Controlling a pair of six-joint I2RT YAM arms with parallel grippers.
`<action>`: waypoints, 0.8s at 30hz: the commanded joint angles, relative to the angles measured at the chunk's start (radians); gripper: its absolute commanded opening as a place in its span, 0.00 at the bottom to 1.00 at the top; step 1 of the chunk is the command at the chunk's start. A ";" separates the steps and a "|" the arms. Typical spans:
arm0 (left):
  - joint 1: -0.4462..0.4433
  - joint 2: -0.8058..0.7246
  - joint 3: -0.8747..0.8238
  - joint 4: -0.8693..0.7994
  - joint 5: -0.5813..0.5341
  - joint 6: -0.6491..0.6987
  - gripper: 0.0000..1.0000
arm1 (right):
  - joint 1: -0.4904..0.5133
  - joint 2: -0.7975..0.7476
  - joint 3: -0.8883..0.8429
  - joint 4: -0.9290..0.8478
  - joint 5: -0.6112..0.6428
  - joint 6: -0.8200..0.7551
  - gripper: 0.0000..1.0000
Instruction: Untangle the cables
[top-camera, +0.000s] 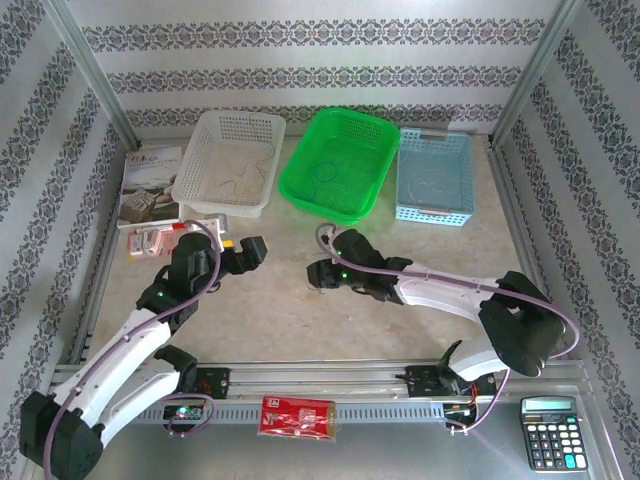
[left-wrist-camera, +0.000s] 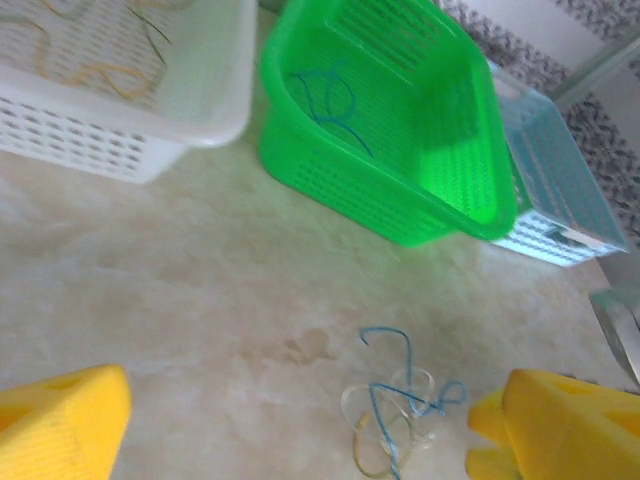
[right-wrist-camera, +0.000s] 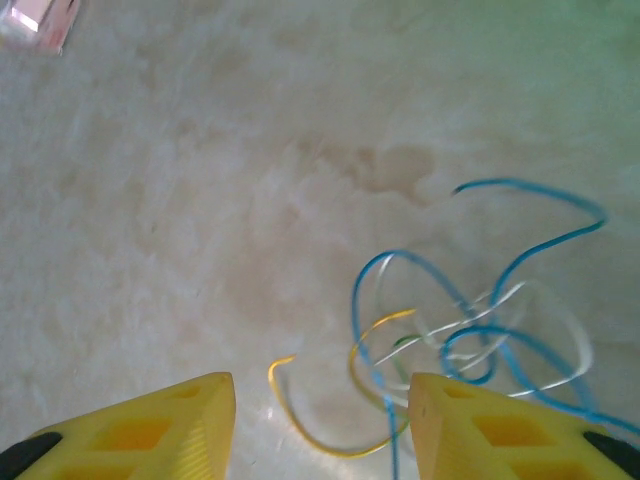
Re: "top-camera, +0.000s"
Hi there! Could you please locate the green perforated plastic basket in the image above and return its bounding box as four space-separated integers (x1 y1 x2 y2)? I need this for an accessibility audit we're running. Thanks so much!
277 107 401 229

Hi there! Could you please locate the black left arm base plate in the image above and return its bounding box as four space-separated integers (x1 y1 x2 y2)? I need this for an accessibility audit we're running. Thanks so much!
142 367 231 401

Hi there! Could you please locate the aluminium side rail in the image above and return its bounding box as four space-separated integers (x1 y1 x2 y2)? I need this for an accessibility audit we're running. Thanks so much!
487 144 571 362
68 142 132 366

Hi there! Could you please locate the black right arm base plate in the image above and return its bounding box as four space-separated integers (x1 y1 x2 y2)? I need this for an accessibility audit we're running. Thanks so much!
404 364 499 400

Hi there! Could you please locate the blue perforated plastic basket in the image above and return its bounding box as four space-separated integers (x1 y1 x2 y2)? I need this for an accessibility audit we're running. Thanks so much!
394 126 475 229

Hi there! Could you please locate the small lit controller board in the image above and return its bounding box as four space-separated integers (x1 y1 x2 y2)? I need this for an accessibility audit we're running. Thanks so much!
164 403 205 422

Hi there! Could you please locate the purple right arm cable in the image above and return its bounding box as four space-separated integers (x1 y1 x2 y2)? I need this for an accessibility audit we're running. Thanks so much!
314 222 582 437

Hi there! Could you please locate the aluminium mounting rail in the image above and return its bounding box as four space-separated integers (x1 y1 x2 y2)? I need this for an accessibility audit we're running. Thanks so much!
47 360 591 401

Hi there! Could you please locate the red foil packet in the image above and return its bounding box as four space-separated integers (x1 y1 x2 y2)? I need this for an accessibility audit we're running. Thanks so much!
257 394 339 444

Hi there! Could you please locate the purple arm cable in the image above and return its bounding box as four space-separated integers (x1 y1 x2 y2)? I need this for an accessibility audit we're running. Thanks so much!
42 219 224 480
314 222 582 437

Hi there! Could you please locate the black desk calculator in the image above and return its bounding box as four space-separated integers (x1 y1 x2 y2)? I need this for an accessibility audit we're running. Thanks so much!
519 396 589 473

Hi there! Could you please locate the grey white book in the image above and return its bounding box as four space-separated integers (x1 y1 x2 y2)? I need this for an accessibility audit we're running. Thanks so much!
118 144 184 229

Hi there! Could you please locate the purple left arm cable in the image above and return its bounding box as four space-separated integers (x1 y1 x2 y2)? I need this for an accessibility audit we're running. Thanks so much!
42 219 224 480

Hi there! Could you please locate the thin yellow-green cable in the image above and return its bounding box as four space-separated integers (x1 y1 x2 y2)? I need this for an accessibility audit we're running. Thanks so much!
252 142 280 181
214 163 259 187

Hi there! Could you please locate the white perforated plastic basket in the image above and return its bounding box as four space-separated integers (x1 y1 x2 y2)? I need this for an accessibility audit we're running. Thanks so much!
171 109 287 220

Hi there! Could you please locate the aluminium frame post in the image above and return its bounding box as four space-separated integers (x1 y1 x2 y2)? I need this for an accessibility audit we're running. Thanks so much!
43 0 142 151
488 0 587 149

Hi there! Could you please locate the slotted grey cable duct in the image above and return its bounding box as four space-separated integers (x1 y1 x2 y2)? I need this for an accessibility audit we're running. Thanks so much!
64 404 449 425

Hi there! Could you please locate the pink white small box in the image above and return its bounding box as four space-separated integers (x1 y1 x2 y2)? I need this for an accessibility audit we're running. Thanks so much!
127 227 176 264

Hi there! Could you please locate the small wired controller board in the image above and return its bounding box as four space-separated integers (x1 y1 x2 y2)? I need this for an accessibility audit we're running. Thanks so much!
443 402 476 426

